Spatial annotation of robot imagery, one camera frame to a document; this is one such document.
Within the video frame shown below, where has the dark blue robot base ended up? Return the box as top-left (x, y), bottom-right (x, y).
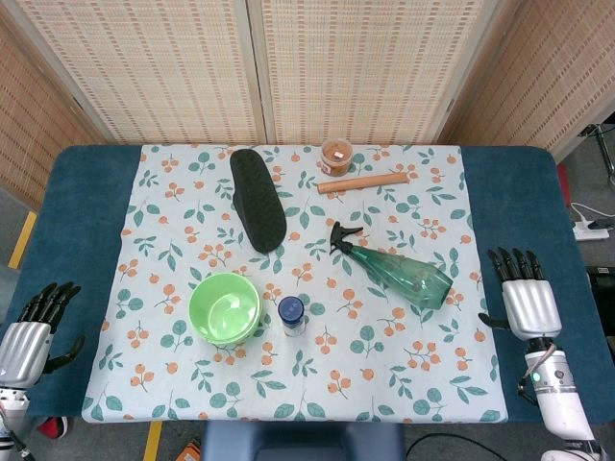
top-left (200, 421), bottom-right (407, 461)

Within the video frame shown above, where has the small blue-capped jar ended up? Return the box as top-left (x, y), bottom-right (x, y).
top-left (278, 296), bottom-right (308, 338)

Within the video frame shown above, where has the black floor cable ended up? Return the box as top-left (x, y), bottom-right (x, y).
top-left (406, 431), bottom-right (549, 461)

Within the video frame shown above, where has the black shoe insole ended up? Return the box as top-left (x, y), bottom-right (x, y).
top-left (229, 148), bottom-right (288, 255)

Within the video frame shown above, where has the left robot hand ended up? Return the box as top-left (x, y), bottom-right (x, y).
top-left (0, 281), bottom-right (86, 389)

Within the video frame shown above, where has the blue table cover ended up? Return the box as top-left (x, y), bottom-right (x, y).
top-left (0, 145), bottom-right (615, 426)

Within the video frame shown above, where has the wooden rolling pin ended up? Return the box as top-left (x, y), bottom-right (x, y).
top-left (316, 172), bottom-right (410, 195)

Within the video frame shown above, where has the red and white object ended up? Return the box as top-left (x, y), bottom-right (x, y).
top-left (37, 415), bottom-right (69, 439)

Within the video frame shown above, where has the black metal stand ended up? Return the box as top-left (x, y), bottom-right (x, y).
top-left (578, 123), bottom-right (615, 186)

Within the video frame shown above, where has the green plastic bucket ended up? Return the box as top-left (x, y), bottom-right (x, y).
top-left (187, 272), bottom-right (265, 345)

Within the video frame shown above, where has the white power strip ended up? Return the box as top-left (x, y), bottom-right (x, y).
top-left (571, 202), bottom-right (611, 242)

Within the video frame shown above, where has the clear jar of orange snacks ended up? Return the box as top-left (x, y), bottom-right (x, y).
top-left (320, 138), bottom-right (354, 178)

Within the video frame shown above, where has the floral printed tablecloth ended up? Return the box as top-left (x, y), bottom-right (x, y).
top-left (81, 142), bottom-right (509, 424)

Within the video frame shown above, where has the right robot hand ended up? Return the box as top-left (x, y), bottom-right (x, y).
top-left (478, 247), bottom-right (563, 343)

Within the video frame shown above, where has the woven folding screen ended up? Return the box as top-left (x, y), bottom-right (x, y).
top-left (0, 0), bottom-right (615, 212)

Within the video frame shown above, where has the green spray bottle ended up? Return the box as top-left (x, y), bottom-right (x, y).
top-left (329, 221), bottom-right (455, 311)

